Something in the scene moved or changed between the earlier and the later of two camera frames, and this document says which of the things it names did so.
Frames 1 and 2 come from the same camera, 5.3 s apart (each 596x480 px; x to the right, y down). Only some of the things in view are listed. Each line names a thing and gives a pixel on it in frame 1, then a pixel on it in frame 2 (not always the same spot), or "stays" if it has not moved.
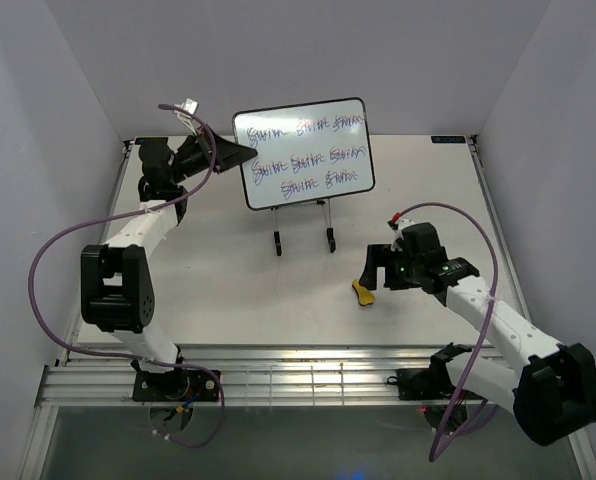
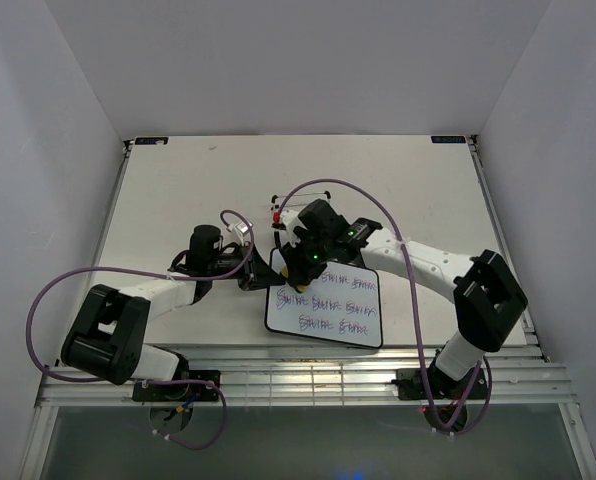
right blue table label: x=447 y=139 stays
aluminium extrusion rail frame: x=268 y=376 stays
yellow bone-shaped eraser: x=365 y=296 to x=301 y=288
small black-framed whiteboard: x=305 y=152 to x=342 y=306
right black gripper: x=378 y=255 to x=299 y=272
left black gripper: x=228 y=154 to x=257 y=273
